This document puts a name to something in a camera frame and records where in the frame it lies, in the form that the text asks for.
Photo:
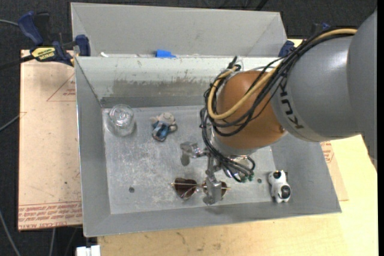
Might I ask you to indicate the grey metal bin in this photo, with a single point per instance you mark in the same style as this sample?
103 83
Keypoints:
144 165

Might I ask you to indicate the small blue object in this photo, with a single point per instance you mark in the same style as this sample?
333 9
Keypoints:
163 54

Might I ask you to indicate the white and black toy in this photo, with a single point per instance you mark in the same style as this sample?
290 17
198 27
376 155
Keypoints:
279 186

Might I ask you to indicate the clear glass jar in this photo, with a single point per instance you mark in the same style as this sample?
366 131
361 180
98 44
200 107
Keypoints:
121 120

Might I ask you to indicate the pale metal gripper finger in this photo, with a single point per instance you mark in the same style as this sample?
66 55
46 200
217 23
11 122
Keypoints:
188 149
213 190

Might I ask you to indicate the heart-shaped brown sunglasses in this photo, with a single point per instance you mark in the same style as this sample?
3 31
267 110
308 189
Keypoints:
184 187

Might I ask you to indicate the beige and blue toy animal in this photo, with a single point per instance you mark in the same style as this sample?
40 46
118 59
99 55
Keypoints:
163 126

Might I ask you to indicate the brown cardboard board, red print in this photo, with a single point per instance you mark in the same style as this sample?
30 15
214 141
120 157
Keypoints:
45 144

